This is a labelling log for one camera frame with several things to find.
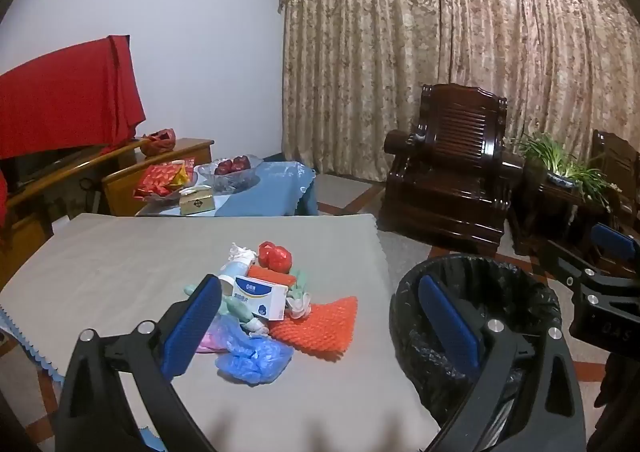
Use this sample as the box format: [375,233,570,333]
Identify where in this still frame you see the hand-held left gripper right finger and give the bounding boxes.
[417,274,588,452]

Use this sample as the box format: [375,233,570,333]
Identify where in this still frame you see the grey tablecloth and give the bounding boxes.
[0,212,441,452]

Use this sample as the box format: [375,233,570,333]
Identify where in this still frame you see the gold tissue box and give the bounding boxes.
[178,184,216,216]

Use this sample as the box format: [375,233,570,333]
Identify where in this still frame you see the black bag lined trash bin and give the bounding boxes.
[390,254,563,438]

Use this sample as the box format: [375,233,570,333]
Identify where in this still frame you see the red and yellow packets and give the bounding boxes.
[132,158,196,203]

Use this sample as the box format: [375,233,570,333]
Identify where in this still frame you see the red cloth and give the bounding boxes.
[0,34,147,163]

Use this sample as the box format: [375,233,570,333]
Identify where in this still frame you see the blue plastic bag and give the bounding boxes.
[215,316,295,385]

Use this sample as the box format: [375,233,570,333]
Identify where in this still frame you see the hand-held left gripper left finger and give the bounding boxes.
[54,274,223,452]

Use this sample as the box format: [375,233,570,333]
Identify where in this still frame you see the pink plastic bag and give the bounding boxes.
[197,314,236,354]

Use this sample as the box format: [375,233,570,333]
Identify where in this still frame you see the red plastic bag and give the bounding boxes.
[257,241,293,274]

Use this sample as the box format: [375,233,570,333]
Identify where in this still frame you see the dark wooden side table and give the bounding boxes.
[510,162,616,258]

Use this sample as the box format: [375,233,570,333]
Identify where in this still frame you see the wooden television cabinet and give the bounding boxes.
[0,137,215,283]

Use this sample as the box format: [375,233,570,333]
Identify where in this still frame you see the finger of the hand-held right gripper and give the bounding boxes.
[539,239,601,291]
[589,223,640,261]

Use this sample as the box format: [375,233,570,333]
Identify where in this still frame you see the glass fruit bowl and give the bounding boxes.
[197,156,264,195]

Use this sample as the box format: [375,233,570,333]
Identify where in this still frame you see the beige patterned curtain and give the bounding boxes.
[277,0,640,183]

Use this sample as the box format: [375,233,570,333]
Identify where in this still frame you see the small orange foam net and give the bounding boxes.
[247,264,297,288]

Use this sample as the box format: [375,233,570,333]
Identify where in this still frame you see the red patterned bag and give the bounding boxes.
[141,128,177,155]

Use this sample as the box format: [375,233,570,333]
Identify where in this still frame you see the black cable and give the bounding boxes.
[77,177,101,213]

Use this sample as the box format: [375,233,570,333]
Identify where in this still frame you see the black television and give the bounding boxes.
[0,142,108,193]

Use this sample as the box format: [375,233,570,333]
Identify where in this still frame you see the white and blue cardboard box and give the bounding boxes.
[232,274,290,322]

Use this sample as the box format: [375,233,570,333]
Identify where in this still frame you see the green grassy plant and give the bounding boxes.
[515,132,621,208]

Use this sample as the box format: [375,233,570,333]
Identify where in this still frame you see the white foam net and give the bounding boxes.
[285,293,313,319]

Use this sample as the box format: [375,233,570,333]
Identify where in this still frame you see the blue and white plant pot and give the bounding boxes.
[547,171,583,189]

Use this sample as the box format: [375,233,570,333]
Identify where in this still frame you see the light blue scalloped table cover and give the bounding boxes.
[0,304,68,380]

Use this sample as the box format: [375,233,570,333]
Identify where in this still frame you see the blue tablecloth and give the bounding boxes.
[137,159,318,218]

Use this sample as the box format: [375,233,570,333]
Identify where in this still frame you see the large orange foam net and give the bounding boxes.
[269,296,360,362]

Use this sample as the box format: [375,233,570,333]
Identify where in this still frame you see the light blue paper cup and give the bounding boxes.
[218,252,258,295]

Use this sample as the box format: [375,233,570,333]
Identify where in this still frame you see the dark wooden armchair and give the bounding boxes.
[590,129,640,278]
[377,83,523,258]

